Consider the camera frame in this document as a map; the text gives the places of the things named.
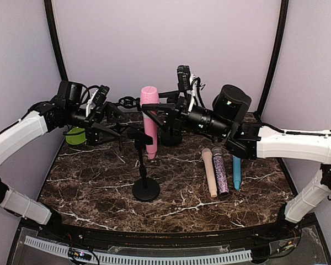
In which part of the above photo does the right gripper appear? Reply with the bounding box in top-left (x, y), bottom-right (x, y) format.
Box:
top-left (141, 90), bottom-right (231, 139)

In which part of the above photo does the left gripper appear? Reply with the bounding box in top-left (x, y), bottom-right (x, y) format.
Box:
top-left (67, 101), bottom-right (130, 146)

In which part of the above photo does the pink microphone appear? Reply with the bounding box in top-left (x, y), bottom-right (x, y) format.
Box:
top-left (140, 86), bottom-right (159, 160)

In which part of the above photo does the black tripod mic stand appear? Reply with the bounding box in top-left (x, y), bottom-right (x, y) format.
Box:
top-left (114, 96), bottom-right (141, 151)

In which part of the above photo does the black round-base stand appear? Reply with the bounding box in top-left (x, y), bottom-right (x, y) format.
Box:
top-left (127, 128), bottom-right (160, 202)
top-left (161, 130), bottom-right (183, 147)

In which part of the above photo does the beige microphone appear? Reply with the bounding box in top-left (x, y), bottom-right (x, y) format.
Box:
top-left (201, 148), bottom-right (217, 198)

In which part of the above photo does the blue microphone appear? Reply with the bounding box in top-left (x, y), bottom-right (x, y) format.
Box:
top-left (233, 156), bottom-right (242, 190)

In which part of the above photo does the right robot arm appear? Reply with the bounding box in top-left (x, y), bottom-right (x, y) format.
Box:
top-left (141, 84), bottom-right (331, 240)

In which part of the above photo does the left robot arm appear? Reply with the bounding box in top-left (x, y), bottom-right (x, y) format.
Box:
top-left (0, 81), bottom-right (127, 241)

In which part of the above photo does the green plate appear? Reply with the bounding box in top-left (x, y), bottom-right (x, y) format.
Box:
top-left (65, 127), bottom-right (87, 145)

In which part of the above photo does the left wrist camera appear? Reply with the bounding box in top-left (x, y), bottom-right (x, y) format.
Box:
top-left (86, 85), bottom-right (110, 117)

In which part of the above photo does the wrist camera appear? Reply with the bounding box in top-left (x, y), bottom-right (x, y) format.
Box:
top-left (175, 65), bottom-right (205, 108)
top-left (86, 85), bottom-right (110, 117)

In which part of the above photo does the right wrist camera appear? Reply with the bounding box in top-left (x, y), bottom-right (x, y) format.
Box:
top-left (175, 65), bottom-right (205, 108)

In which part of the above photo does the black frame post left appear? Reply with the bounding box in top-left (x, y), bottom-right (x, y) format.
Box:
top-left (43, 0), bottom-right (79, 119)

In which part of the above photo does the black frame post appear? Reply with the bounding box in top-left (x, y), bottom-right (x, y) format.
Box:
top-left (254, 0), bottom-right (289, 120)
top-left (43, 0), bottom-right (79, 119)

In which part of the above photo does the white cable duct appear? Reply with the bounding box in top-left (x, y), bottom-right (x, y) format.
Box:
top-left (24, 236), bottom-right (252, 265)

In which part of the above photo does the black frame post right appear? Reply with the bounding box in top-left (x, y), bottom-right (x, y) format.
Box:
top-left (254, 0), bottom-right (289, 120)

